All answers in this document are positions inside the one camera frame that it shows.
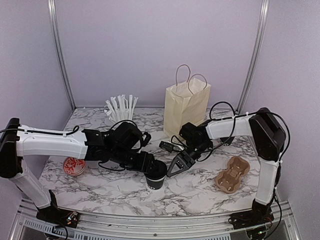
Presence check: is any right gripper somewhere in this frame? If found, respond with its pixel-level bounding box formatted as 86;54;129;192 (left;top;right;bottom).
166;141;210;177

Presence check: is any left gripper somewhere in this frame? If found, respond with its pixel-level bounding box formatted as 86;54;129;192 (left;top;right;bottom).
111;147;159;174

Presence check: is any black cup lid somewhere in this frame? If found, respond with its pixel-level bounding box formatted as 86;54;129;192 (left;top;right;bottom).
144;160;168;180

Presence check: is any black paper coffee cup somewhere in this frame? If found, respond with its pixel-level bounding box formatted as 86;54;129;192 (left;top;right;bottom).
145;173;166;190

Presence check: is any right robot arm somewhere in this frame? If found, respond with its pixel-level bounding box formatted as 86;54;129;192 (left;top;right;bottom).
166;107;291;224

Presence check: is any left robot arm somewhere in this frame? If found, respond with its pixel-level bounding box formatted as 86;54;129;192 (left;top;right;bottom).
0;118;167;225

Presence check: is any black cup holding straws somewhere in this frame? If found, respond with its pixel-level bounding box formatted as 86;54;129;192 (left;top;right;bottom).
114;119;136;126

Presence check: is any brown cardboard cup carrier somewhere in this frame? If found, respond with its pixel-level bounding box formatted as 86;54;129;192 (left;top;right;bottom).
214;156;250;194

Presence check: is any white wrapped straws bundle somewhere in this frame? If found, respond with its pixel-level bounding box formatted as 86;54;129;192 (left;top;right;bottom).
103;94;139;123

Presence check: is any cream paper bag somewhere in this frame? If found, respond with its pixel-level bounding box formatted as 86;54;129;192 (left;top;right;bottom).
163;64;211;138

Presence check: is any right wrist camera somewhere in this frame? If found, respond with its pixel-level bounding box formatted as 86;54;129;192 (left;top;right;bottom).
159;141;182;153

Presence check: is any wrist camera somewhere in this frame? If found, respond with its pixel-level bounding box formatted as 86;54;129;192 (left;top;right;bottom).
159;141;182;153
138;131;152;148

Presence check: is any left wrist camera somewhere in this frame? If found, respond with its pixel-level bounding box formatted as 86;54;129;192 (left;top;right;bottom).
138;131;152;148

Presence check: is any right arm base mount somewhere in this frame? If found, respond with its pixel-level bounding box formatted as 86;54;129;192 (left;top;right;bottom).
228;198;274;230

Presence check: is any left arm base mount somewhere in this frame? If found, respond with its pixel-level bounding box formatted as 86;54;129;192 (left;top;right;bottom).
36;190;80;228

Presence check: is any front aluminium rail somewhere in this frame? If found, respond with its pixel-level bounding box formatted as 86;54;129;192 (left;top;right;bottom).
8;199;301;240

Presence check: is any right aluminium frame post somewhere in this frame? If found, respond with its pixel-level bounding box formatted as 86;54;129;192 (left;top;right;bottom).
236;0;270;113

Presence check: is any aluminium frame post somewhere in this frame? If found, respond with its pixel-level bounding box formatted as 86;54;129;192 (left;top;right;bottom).
47;0;76;111
236;0;270;113

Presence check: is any left aluminium frame post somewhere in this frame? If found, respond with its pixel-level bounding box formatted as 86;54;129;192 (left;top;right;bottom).
47;0;76;111

